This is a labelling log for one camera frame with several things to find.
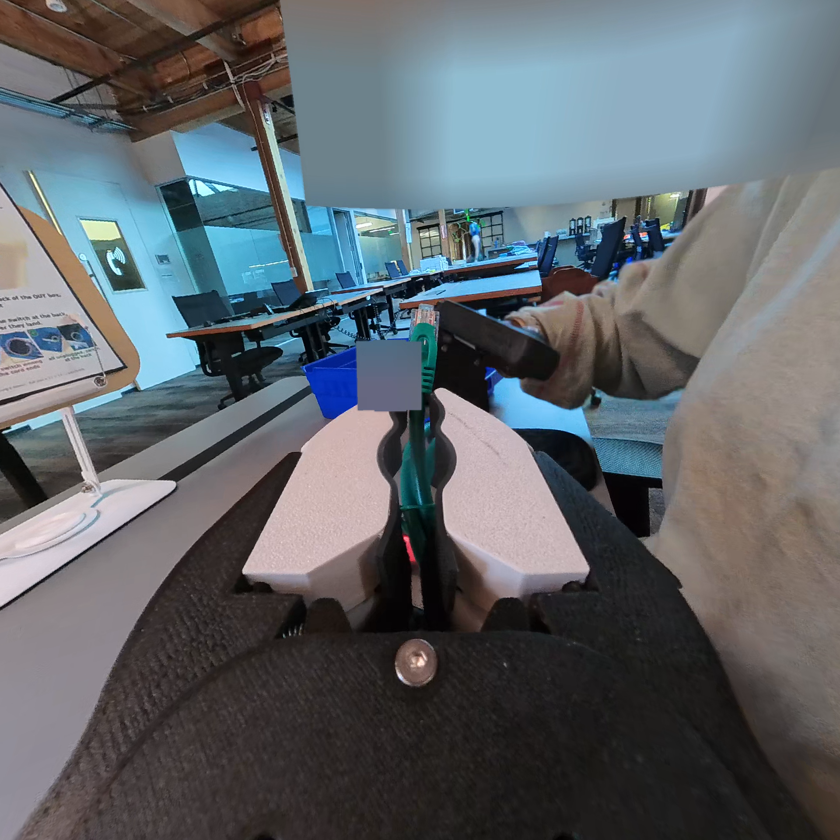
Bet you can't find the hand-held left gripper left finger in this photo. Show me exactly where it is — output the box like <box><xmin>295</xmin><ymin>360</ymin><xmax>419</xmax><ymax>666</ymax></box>
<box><xmin>243</xmin><ymin>410</ymin><xmax>406</xmax><ymax>608</ymax></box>

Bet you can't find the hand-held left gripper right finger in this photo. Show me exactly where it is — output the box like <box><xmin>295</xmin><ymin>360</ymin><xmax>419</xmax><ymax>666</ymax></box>
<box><xmin>428</xmin><ymin>388</ymin><xmax>592</xmax><ymax>601</ymax></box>

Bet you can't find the green ethernet cable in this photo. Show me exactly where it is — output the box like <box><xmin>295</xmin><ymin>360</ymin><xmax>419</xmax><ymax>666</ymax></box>
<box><xmin>399</xmin><ymin>304</ymin><xmax>441</xmax><ymax>572</ymax></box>

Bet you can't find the blue plastic bin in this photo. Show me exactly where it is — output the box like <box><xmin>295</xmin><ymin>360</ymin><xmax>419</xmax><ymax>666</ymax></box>
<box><xmin>302</xmin><ymin>338</ymin><xmax>501</xmax><ymax>421</ymax></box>

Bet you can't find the person's right forearm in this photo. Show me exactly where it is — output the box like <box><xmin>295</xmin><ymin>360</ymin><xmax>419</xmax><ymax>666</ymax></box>
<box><xmin>504</xmin><ymin>259</ymin><xmax>723</xmax><ymax>412</ymax></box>

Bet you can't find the grey desk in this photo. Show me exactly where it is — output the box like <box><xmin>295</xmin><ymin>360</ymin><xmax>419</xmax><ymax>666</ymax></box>
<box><xmin>0</xmin><ymin>377</ymin><xmax>618</xmax><ymax>840</ymax></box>

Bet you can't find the wooden office table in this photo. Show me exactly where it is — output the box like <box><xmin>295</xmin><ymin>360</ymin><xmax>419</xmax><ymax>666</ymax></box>
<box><xmin>399</xmin><ymin>268</ymin><xmax>544</xmax><ymax>315</ymax></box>

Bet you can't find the black padded wrist rest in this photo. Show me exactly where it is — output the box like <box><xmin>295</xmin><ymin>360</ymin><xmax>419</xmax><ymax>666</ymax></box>
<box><xmin>515</xmin><ymin>428</ymin><xmax>600</xmax><ymax>491</ymax></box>

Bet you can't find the grey mesh office chair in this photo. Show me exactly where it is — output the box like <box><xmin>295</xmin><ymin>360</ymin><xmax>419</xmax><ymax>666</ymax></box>
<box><xmin>584</xmin><ymin>394</ymin><xmax>665</xmax><ymax>538</ymax></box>

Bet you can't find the long office table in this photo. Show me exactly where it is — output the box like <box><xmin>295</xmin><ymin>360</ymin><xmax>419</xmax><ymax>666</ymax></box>
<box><xmin>166</xmin><ymin>289</ymin><xmax>385</xmax><ymax>401</ymax></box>

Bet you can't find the black office chair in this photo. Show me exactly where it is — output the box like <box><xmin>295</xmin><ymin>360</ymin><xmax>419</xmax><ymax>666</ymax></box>
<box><xmin>172</xmin><ymin>290</ymin><xmax>284</xmax><ymax>409</ymax></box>

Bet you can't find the white document stand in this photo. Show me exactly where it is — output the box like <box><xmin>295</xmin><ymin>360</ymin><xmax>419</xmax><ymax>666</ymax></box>
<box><xmin>0</xmin><ymin>407</ymin><xmax>178</xmax><ymax>609</ymax></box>

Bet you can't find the lit phone icon sign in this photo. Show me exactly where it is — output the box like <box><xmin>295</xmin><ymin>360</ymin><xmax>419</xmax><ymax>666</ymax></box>
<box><xmin>77</xmin><ymin>217</ymin><xmax>147</xmax><ymax>294</ymax></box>

